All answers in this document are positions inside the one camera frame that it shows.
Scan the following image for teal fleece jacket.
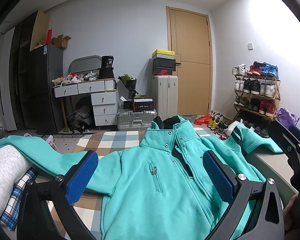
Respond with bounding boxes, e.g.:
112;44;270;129
0;115;283;240

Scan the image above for person's right hand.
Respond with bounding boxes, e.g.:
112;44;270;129
282;193;300;231

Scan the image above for purple plastic bag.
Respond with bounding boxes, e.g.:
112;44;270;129
277;108;300;129

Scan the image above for blue plaid cloth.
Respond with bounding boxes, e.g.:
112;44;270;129
0;166;38;231

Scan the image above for grey white pillow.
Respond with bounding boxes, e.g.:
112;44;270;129
0;145;32;216

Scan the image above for checkered bed sheet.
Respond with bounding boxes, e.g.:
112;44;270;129
47;128;213;240

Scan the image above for white plastic bag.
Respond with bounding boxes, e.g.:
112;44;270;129
226;121;244;136

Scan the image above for wooden shoe rack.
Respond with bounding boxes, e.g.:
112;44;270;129
234;75;281;121

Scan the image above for black duffel bag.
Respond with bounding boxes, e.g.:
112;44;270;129
66;106;94;133

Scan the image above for yellow shoes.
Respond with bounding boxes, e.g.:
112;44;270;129
207;117;220;129

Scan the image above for silver flat suitcase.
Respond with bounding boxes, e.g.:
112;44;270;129
117;108;157;131

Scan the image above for orange plastic bag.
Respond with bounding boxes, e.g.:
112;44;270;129
194;114;212;126

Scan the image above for white drawer desk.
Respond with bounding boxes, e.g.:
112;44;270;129
53;77;120;131

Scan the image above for black red shoe box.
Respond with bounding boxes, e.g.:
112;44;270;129
133;99;155;112

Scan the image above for black hat box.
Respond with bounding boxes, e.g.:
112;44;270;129
98;55;114;79

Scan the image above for black flower bouquet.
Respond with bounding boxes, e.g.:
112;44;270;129
118;74;138;99

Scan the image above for grey rounded mirror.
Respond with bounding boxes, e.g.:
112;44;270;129
69;55;102;74

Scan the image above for beige upright suitcase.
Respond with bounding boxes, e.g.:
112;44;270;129
151;75;178;120

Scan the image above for small open cardboard box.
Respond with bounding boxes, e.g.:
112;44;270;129
51;34;71;49

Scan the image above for stack of shoe boxes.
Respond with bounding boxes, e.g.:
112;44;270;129
152;49;176;75

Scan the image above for wooden door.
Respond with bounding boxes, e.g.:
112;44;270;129
166;7;212;115

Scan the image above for large flat cardboard box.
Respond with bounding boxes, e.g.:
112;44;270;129
30;10;50;51

